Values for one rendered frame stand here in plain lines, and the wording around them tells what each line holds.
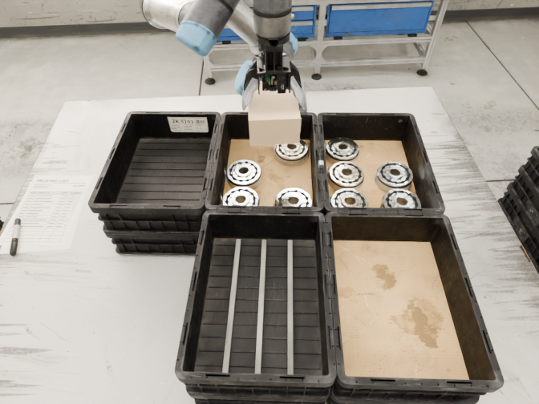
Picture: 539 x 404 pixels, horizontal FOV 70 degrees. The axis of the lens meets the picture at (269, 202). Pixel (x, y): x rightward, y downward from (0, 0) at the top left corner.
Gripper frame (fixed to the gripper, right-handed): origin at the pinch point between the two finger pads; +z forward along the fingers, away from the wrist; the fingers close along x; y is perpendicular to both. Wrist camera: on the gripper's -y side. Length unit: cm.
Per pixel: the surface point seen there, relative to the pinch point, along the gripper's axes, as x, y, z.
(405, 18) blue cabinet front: 103, -187, 67
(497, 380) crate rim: 37, 61, 17
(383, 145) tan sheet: 36.7, -13.5, 26.7
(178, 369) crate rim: -21, 56, 17
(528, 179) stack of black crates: 108, -26, 61
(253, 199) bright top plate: -6.2, 9.2, 23.9
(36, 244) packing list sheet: -73, 10, 40
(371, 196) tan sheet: 27.9, 8.1, 26.7
